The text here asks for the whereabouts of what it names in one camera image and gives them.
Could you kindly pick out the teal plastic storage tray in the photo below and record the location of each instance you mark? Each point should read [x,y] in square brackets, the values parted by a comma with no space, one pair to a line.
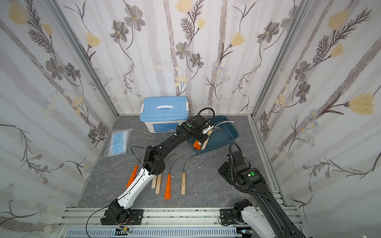
[220,138]

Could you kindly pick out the silver metal tongs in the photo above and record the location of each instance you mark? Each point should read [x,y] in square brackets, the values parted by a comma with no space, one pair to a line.
[141,130]

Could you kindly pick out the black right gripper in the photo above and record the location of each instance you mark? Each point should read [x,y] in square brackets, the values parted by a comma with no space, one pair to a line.
[227,171]

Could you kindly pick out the blue face masks pack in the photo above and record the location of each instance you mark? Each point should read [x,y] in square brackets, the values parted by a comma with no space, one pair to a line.
[119,141]

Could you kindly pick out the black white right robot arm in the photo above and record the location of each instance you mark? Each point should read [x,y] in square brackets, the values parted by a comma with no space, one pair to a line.
[266,218]

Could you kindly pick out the wooden handle sickle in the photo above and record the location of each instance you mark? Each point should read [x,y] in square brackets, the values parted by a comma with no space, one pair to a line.
[209,133]
[158,184]
[183,187]
[154,182]
[217,125]

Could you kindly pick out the orange handle sickle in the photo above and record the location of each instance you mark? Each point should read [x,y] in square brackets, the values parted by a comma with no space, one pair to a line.
[133,176]
[168,184]
[197,145]

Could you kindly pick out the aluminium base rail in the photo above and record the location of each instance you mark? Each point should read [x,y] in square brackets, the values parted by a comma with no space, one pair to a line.
[168,223]

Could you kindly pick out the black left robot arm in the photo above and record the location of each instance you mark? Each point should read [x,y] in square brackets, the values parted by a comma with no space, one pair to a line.
[197,127]

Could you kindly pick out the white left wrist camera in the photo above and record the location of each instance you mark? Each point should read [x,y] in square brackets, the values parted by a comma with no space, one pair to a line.
[209,128]

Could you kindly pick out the white box with blue lid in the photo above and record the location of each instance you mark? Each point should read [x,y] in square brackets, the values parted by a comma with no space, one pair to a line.
[164,114]

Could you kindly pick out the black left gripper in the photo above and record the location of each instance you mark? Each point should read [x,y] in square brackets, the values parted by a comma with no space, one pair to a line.
[201,132]

